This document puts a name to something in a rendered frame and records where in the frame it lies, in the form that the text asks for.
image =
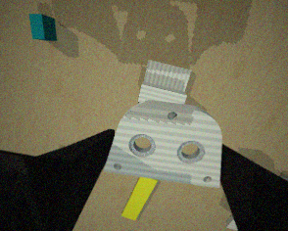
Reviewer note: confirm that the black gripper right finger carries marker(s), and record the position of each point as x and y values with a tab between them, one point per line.
257	197

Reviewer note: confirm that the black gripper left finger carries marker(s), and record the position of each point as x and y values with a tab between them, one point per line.
57	184

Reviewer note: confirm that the yellow flat bar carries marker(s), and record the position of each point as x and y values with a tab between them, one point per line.
139	197

